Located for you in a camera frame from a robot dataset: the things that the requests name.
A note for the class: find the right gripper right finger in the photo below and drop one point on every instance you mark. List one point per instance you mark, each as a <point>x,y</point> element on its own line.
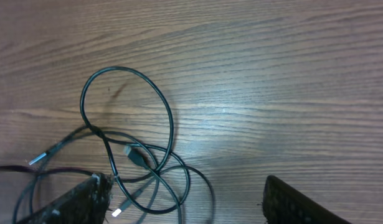
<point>282,204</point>

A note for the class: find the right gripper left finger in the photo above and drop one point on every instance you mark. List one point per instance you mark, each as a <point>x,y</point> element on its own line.
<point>86,203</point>

